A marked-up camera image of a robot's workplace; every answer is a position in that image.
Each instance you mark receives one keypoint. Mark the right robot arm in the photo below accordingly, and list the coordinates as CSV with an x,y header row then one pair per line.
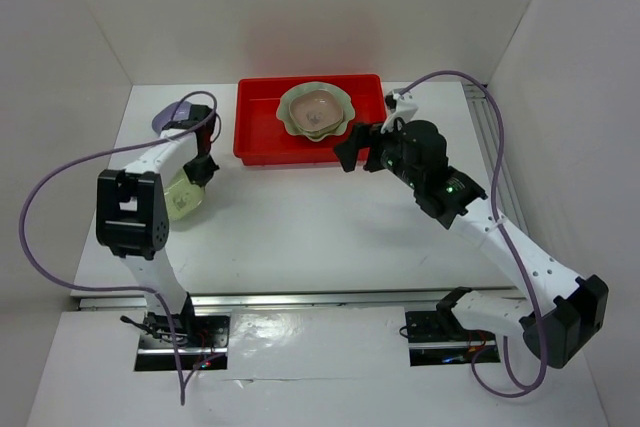
x,y
561,310

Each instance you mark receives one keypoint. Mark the purple square plate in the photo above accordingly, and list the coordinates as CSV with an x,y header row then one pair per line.
x,y
160,120

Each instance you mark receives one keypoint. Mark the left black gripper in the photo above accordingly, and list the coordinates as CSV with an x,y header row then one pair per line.
x,y
201,176

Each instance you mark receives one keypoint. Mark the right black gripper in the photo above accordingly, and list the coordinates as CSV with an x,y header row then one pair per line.
x,y
363,136

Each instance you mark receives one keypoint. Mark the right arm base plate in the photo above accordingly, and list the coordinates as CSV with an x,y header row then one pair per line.
x,y
432,342

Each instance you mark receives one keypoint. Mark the green square plate front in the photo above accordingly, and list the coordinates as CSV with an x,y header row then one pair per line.
x,y
316,137

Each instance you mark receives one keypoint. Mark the aluminium front rail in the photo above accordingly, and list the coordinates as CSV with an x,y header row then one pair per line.
x,y
293,300

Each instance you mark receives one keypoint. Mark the brown square plate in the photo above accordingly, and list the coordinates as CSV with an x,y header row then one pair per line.
x,y
316,111

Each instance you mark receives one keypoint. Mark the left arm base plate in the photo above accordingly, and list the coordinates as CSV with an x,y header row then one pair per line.
x,y
207,348

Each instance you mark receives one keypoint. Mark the red plastic bin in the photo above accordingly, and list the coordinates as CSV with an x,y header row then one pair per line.
x,y
260,139

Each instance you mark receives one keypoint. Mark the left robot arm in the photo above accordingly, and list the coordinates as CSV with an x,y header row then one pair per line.
x,y
136,204

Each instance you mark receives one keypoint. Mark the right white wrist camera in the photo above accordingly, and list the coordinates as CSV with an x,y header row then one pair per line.
x,y
401,109

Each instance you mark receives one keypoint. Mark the large green scalloped bowl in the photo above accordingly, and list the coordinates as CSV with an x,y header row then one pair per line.
x,y
282,111

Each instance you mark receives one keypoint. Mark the green square plate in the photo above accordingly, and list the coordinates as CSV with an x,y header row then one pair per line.
x,y
316,137
182,197

